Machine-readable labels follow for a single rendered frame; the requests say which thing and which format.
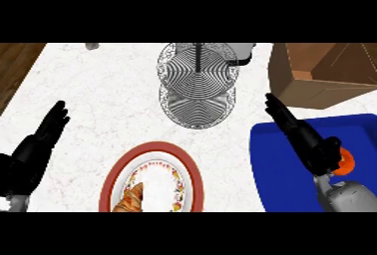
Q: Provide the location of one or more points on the brown wooden panel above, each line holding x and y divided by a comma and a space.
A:
15, 71

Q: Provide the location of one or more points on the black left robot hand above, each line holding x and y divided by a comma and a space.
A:
34, 151

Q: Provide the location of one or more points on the small grey object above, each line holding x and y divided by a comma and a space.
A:
91, 46

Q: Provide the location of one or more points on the orange squash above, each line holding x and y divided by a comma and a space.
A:
346, 163

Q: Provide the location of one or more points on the red rimmed plate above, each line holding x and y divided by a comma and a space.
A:
152, 156

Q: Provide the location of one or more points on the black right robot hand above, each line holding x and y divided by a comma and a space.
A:
303, 137

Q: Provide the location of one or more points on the blue tray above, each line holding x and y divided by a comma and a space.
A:
284, 166

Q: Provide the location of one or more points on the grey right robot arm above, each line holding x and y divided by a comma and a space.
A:
346, 196

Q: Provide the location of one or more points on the croissant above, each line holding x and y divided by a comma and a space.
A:
131, 199

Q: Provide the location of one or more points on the open wooden cabinet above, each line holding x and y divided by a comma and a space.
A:
318, 76

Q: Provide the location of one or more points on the pale grey appliance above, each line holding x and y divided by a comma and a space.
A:
241, 52

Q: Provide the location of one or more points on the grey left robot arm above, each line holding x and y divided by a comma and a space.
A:
15, 204

